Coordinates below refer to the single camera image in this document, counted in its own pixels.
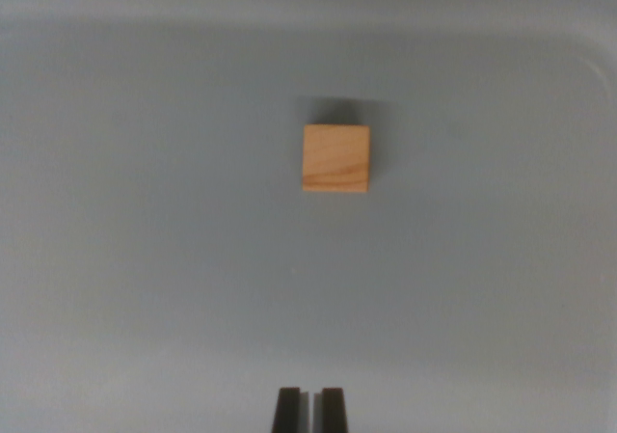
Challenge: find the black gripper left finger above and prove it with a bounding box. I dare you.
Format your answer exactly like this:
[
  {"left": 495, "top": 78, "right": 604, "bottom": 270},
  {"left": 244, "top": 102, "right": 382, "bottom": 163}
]
[{"left": 271, "top": 387, "right": 310, "bottom": 433}]

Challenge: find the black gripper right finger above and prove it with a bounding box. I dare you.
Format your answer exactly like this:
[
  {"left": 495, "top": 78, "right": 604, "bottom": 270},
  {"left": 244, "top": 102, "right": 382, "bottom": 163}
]
[{"left": 312, "top": 387, "right": 350, "bottom": 433}]

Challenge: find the wooden cube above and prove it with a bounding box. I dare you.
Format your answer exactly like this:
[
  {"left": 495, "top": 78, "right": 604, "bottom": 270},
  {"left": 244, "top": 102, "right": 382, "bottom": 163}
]
[{"left": 302, "top": 123, "right": 372, "bottom": 194}]

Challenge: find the grey plastic tray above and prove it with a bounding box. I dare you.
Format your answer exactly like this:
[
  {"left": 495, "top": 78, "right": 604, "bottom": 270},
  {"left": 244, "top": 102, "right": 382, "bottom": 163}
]
[{"left": 0, "top": 0, "right": 617, "bottom": 433}]

